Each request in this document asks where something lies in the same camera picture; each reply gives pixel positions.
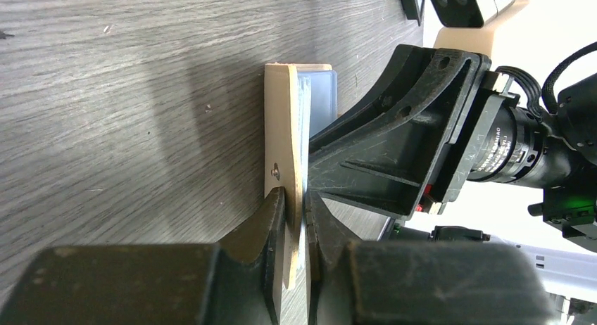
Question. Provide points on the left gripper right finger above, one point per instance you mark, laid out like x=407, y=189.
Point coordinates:
x=353, y=281

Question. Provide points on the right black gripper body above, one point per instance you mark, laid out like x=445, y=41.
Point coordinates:
x=518, y=133

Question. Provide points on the black white chessboard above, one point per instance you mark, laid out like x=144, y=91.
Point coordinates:
x=413, y=10

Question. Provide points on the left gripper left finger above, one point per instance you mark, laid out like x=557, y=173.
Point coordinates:
x=236, y=280

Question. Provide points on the beige leather card holder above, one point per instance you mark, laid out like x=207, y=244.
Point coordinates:
x=300, y=100

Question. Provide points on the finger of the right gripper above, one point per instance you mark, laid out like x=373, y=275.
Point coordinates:
x=394, y=161
x=405, y=67

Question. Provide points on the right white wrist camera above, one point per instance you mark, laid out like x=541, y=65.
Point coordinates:
x=474, y=25

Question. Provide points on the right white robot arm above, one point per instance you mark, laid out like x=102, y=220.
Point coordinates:
x=558, y=271

